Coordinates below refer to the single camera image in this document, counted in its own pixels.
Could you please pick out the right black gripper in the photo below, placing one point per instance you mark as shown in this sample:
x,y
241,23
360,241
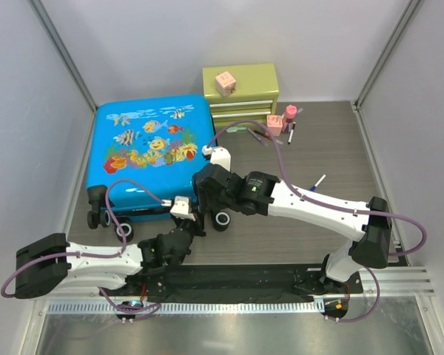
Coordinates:
x,y
205,203

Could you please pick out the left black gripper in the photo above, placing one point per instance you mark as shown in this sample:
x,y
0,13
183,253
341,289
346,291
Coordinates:
x,y
198,224

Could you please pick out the blue fish-print suitcase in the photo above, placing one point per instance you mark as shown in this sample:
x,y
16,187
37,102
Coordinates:
x,y
144,151

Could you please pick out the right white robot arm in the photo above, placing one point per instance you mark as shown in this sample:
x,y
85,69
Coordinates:
x,y
365,225

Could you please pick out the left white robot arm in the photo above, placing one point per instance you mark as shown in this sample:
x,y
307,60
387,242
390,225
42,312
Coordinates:
x,y
54,263

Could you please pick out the mint green small tool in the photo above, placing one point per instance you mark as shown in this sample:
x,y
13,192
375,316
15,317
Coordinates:
x,y
236,129

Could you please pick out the pink silver pen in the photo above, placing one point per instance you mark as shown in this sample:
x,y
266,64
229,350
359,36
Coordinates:
x,y
257,137

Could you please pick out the pink cube on table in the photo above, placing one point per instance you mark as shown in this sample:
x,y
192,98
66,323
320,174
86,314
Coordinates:
x,y
275,124

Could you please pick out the white blue marker pen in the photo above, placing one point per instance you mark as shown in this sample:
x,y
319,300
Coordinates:
x,y
318,182

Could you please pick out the black white marker pen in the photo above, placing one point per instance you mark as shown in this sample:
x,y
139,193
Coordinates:
x,y
291,132

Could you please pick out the green drawer cabinet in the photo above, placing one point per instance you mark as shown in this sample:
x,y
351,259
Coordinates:
x,y
256,93

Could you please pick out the pink cube on cabinet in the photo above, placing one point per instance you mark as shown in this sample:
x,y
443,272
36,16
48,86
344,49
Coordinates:
x,y
225,84

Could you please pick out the pink capped bottle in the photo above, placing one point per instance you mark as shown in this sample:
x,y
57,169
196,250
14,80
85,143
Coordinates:
x,y
288,118

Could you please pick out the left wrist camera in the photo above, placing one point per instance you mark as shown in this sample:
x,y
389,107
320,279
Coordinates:
x,y
180,207

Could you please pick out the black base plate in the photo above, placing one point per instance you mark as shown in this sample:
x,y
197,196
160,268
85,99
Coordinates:
x,y
267,284

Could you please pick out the aluminium rail frame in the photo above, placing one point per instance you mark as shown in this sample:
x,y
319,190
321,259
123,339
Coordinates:
x,y
392,282

